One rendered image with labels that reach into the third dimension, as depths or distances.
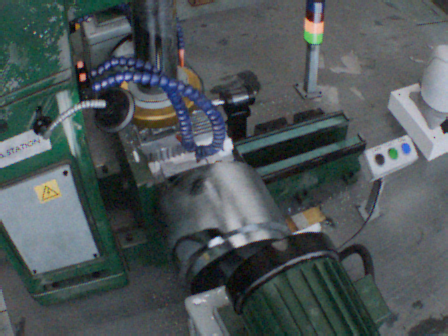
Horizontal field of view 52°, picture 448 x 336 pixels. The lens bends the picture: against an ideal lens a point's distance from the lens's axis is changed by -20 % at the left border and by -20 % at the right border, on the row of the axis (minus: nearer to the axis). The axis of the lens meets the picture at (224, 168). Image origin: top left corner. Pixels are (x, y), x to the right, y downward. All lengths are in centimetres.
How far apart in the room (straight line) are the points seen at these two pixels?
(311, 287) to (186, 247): 38
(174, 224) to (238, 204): 13
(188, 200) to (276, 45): 107
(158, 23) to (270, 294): 53
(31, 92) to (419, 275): 112
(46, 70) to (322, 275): 52
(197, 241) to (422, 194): 84
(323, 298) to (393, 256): 75
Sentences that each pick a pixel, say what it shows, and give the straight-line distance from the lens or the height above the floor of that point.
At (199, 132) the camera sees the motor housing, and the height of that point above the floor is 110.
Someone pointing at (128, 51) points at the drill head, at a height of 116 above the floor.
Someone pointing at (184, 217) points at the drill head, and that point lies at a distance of 106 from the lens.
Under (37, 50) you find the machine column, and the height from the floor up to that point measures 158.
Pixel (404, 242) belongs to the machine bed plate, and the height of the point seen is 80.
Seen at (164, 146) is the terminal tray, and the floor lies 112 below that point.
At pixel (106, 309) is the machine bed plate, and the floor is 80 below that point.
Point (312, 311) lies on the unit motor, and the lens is 72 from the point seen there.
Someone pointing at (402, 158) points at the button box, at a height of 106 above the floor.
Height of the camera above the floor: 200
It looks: 50 degrees down
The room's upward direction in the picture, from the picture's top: straight up
